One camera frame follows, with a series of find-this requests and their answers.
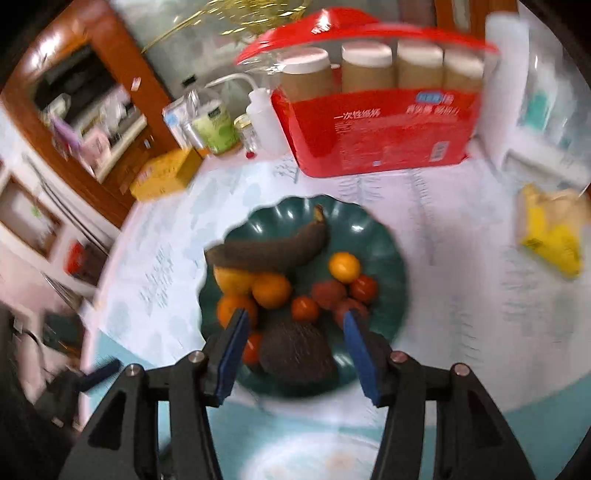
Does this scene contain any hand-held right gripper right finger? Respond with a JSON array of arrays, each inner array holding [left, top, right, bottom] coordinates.
[[342, 310, 536, 480]]

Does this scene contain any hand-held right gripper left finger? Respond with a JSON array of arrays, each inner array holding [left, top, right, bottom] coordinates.
[[58, 308, 251, 480]]

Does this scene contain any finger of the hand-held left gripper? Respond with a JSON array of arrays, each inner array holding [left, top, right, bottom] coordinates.
[[79, 359, 123, 391]]

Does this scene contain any red tomato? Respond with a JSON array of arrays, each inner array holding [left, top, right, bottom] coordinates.
[[349, 274, 378, 303], [242, 332, 264, 365], [291, 295, 321, 324]]

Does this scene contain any orange tangerine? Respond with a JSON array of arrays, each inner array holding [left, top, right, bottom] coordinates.
[[217, 294, 258, 329], [252, 272, 293, 309]]

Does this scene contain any red lychee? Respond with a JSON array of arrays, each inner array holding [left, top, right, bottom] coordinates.
[[333, 298, 370, 326], [311, 280, 347, 310]]

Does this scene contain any dark avocado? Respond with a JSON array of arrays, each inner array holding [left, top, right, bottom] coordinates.
[[259, 322, 339, 386]]

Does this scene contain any pale yellowish orange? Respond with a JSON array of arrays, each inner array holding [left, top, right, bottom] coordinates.
[[213, 265, 257, 296]]

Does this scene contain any small orange kumquat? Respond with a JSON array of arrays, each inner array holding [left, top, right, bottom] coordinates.
[[329, 251, 361, 283]]

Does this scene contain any overripe brown banana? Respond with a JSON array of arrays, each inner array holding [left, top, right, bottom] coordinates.
[[205, 205, 331, 273]]

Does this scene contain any dark green scalloped plate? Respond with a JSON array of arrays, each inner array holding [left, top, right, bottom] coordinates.
[[196, 195, 409, 400]]

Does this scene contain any red box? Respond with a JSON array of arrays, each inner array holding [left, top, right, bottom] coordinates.
[[67, 242, 109, 283]]

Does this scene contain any printed teal tablecloth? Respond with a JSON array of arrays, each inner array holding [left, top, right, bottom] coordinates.
[[78, 157, 591, 480]]

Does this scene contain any yellow cardboard box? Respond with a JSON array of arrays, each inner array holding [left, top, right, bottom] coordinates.
[[129, 148, 204, 201]]

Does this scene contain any small glass jar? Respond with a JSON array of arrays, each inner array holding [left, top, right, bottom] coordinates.
[[233, 115, 259, 155]]

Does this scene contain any red paper cup package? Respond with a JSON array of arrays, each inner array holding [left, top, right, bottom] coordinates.
[[235, 9, 499, 178]]

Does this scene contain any green label bottle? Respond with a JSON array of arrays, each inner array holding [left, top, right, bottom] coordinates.
[[191, 104, 241, 155]]

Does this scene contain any small metal can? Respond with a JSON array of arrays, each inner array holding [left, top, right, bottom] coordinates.
[[182, 117, 208, 151]]

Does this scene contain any yellow tissue pack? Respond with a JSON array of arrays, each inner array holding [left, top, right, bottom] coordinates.
[[517, 185, 585, 278]]

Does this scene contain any white squeeze bottle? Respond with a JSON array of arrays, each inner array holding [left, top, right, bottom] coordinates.
[[205, 74, 289, 155]]

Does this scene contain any blue and white carton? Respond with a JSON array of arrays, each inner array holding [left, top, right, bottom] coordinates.
[[163, 99, 195, 148]]

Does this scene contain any wooden cabinet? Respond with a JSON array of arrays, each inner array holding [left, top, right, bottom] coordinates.
[[0, 9, 181, 232]]

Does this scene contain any white plastic storage container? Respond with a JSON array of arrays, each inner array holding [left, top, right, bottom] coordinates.
[[485, 14, 591, 185]]

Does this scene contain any gold tinsel garland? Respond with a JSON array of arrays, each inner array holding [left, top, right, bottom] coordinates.
[[143, 0, 310, 52]]

